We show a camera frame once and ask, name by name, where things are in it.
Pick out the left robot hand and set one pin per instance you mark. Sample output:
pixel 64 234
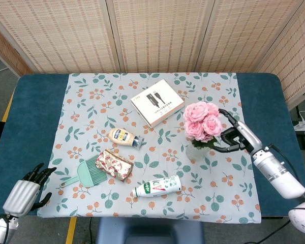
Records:
pixel 21 194

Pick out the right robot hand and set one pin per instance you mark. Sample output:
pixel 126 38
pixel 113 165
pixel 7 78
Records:
pixel 246 134

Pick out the pink artificial roses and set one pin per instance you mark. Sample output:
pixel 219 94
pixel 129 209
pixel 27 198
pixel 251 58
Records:
pixel 198 117

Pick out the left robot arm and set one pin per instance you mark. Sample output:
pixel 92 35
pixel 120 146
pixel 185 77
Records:
pixel 0 228

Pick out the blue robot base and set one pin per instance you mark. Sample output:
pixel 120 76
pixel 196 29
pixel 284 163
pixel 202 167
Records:
pixel 147 231

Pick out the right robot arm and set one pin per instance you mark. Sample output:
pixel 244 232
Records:
pixel 282 175

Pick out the transparent ribbed glass vase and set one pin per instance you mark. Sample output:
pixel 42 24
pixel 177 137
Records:
pixel 195 153

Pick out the green plastic hand brush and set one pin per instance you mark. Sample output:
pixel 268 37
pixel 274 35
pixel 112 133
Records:
pixel 85 175

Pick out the white power strip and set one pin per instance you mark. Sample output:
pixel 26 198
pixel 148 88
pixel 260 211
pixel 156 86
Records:
pixel 303 125

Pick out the teal table cover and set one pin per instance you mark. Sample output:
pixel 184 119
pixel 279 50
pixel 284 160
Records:
pixel 35 114

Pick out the woven folding screen panel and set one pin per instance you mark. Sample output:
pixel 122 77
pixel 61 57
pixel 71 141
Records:
pixel 160 33
pixel 244 35
pixel 61 33
pixel 5 53
pixel 294 56

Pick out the gold foil snack packet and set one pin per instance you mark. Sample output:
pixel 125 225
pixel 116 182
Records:
pixel 114 165

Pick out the floral patterned tablecloth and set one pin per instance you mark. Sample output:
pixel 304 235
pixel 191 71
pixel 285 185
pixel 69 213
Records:
pixel 91 122

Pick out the white AD milk bottle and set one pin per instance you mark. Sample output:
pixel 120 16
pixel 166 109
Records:
pixel 157 186

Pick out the mayonnaise squeeze bottle blue cap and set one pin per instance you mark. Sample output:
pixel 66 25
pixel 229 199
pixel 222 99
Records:
pixel 119 137

